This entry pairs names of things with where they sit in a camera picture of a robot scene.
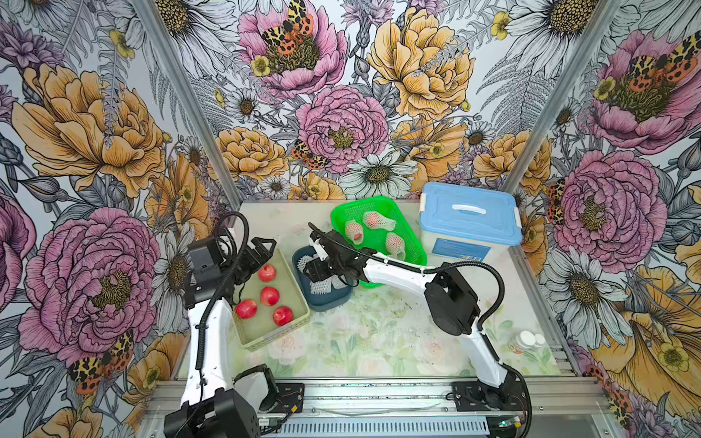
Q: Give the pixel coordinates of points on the dark teal plastic tub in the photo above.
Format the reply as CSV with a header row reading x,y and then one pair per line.
x,y
318,303

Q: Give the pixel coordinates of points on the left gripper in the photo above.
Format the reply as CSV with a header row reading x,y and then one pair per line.
x,y
254,261

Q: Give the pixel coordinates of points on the blue lidded storage box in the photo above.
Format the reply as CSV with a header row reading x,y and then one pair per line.
x,y
467,222

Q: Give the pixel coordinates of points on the bright green plastic basket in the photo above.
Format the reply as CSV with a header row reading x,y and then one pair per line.
x,y
375,239

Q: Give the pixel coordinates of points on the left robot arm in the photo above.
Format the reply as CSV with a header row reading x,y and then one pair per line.
x,y
213,404

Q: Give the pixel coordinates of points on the pale green perforated basket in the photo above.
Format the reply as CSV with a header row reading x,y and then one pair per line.
x,y
261,328

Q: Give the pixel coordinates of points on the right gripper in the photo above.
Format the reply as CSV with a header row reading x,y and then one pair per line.
x,y
315,270

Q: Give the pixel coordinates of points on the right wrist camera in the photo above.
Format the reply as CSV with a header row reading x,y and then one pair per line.
x,y
321,244

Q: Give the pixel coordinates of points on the bare red apple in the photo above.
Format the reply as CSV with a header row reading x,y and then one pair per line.
x,y
246,309
269,296
282,316
267,273

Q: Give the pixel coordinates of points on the white foam net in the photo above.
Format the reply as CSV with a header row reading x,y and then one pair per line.
x,y
338,283

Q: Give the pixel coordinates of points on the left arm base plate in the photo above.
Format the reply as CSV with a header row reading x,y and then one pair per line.
x,y
289,398

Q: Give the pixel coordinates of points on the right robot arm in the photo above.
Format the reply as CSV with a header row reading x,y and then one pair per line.
x,y
452,304

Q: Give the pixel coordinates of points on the netted apple in basket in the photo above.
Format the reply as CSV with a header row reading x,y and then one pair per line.
x,y
395,246
354,232

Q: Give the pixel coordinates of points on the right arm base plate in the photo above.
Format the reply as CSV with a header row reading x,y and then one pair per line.
x,y
475,396

